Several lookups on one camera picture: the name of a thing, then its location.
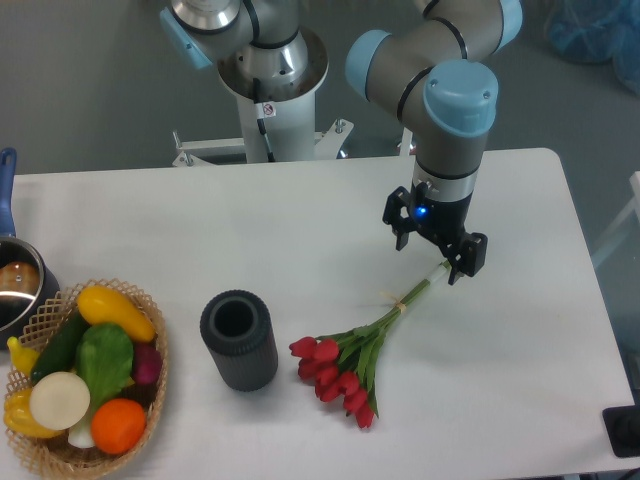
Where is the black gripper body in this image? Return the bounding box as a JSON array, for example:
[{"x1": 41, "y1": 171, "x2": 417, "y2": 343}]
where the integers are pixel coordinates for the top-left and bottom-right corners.
[{"x1": 408, "y1": 182, "x2": 472, "y2": 248}]

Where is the white green leek stalk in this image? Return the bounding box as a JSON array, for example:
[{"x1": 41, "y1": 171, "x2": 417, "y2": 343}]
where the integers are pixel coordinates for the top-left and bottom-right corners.
[{"x1": 67, "y1": 413, "x2": 95, "y2": 449}]

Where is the yellow squash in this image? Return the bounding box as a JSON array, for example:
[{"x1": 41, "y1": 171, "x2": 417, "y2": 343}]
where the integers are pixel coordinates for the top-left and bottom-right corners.
[{"x1": 76, "y1": 285, "x2": 156, "y2": 343}]

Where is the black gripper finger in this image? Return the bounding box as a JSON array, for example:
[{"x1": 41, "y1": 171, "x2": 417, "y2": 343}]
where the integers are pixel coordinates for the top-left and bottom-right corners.
[
  {"x1": 382, "y1": 186, "x2": 417, "y2": 251},
  {"x1": 447, "y1": 232, "x2": 488, "y2": 285}
]

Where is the white round onion slice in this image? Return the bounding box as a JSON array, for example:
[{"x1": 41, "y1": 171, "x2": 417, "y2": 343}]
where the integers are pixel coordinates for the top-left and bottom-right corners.
[{"x1": 29, "y1": 372, "x2": 90, "y2": 430}]

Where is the orange fruit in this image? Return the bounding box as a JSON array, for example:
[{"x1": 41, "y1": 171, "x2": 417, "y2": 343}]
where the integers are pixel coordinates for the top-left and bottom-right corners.
[{"x1": 91, "y1": 398, "x2": 146, "y2": 455}]

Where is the red tulip bouquet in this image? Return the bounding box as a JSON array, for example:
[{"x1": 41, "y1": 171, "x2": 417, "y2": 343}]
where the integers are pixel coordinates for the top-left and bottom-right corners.
[{"x1": 289, "y1": 261, "x2": 452, "y2": 429}]

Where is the blue plastic bag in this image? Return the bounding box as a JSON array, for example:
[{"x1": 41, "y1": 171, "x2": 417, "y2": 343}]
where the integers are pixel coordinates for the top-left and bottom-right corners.
[{"x1": 544, "y1": 1, "x2": 639, "y2": 94}]

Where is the black cable on pedestal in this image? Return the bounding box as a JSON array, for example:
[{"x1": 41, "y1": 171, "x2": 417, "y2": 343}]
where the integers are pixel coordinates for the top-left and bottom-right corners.
[{"x1": 251, "y1": 77, "x2": 277, "y2": 163}]

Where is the green lettuce leaf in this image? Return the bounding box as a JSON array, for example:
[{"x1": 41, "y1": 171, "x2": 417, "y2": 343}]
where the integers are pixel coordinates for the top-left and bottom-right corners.
[{"x1": 76, "y1": 323, "x2": 134, "y2": 414}]

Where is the purple red onion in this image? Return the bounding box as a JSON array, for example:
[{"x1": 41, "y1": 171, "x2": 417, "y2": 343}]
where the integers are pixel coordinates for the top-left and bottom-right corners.
[{"x1": 131, "y1": 343, "x2": 163, "y2": 385}]

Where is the dark grey ribbed vase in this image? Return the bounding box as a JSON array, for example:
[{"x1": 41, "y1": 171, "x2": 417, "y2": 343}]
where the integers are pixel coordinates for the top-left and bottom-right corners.
[{"x1": 200, "y1": 290, "x2": 278, "y2": 392}]

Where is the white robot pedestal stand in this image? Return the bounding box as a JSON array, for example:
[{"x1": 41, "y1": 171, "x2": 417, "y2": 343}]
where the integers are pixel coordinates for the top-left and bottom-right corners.
[{"x1": 173, "y1": 27, "x2": 354, "y2": 167}]

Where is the green cucumber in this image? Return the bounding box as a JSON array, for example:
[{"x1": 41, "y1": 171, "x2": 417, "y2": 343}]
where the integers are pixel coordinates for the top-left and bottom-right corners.
[{"x1": 30, "y1": 311, "x2": 89, "y2": 385}]

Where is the blue handled saucepan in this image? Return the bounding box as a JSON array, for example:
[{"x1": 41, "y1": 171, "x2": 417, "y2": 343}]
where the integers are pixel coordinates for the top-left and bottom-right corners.
[{"x1": 1, "y1": 147, "x2": 59, "y2": 351}]

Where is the black device at edge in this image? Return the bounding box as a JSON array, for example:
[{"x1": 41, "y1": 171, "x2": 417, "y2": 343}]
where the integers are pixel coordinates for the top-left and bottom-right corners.
[{"x1": 602, "y1": 405, "x2": 639, "y2": 458}]

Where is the woven wicker basket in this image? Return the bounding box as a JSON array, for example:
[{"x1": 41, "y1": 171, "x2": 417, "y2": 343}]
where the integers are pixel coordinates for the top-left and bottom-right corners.
[{"x1": 4, "y1": 279, "x2": 168, "y2": 479}]

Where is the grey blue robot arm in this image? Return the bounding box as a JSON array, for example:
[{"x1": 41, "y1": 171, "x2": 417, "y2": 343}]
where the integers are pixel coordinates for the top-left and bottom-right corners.
[{"x1": 160, "y1": 1, "x2": 522, "y2": 280}]

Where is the yellow bell pepper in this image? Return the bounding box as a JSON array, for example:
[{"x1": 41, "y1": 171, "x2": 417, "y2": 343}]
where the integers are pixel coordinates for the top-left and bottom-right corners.
[{"x1": 3, "y1": 388, "x2": 64, "y2": 439}]

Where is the yellow banana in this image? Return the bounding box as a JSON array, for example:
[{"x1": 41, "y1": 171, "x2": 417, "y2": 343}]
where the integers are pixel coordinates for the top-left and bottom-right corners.
[{"x1": 6, "y1": 336, "x2": 40, "y2": 377}]

